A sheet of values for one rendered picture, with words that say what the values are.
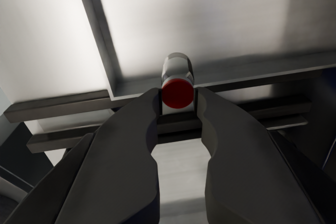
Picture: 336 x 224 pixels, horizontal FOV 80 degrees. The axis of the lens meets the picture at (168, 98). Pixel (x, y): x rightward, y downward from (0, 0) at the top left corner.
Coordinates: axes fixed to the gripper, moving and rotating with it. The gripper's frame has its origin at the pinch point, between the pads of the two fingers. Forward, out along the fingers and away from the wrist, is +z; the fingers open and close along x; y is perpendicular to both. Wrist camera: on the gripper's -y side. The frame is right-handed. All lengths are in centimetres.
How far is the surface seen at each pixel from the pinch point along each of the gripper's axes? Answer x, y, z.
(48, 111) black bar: -15.9, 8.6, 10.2
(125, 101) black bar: -6.2, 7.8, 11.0
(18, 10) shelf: -16.0, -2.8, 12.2
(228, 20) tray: 6.0, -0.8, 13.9
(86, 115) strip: -12.5, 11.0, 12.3
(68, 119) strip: -15.0, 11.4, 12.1
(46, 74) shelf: -15.8, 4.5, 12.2
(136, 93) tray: -4.5, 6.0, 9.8
